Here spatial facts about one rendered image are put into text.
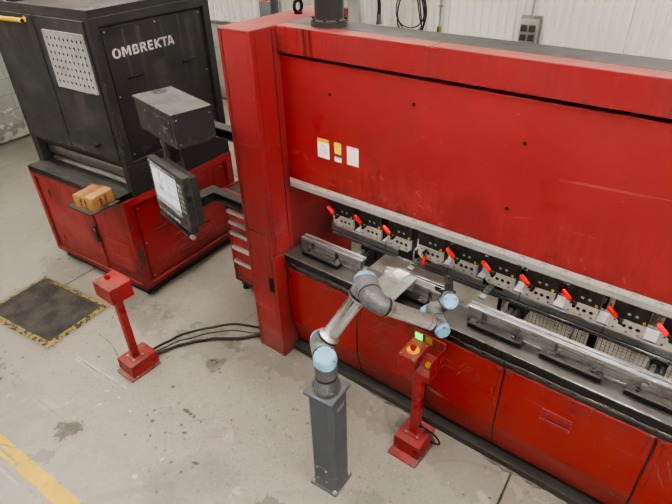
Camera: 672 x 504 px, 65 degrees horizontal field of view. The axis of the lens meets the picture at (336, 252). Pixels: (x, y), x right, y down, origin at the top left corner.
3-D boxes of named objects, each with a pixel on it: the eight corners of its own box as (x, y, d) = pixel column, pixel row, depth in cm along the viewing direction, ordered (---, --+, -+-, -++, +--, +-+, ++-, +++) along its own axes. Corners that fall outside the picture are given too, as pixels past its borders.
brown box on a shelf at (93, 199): (66, 206, 399) (61, 191, 392) (96, 192, 417) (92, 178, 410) (91, 216, 385) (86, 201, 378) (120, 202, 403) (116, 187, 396)
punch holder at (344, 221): (333, 224, 328) (332, 201, 319) (341, 219, 333) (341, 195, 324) (353, 232, 320) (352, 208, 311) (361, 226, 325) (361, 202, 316)
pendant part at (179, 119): (161, 221, 352) (130, 94, 305) (194, 209, 365) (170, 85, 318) (198, 252, 319) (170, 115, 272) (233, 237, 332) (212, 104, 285)
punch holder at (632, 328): (606, 327, 244) (615, 299, 234) (611, 318, 249) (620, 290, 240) (641, 341, 236) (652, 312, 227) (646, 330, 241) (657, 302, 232)
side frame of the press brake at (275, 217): (261, 343, 411) (215, 26, 284) (329, 289, 466) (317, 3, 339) (284, 357, 398) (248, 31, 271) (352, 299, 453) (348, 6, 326)
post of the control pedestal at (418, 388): (408, 431, 325) (413, 368, 295) (413, 425, 329) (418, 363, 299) (416, 435, 322) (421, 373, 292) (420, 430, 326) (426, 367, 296)
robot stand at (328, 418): (335, 497, 303) (331, 406, 260) (310, 482, 311) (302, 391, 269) (352, 474, 315) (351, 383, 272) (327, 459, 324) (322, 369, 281)
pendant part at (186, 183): (158, 208, 338) (146, 156, 318) (176, 202, 344) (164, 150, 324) (192, 235, 309) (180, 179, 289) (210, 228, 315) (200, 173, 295)
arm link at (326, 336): (307, 360, 266) (367, 281, 245) (304, 340, 279) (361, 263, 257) (327, 367, 271) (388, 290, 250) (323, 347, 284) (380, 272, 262)
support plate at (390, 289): (365, 291, 301) (365, 289, 301) (390, 269, 318) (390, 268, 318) (391, 303, 292) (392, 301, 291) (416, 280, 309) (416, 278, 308)
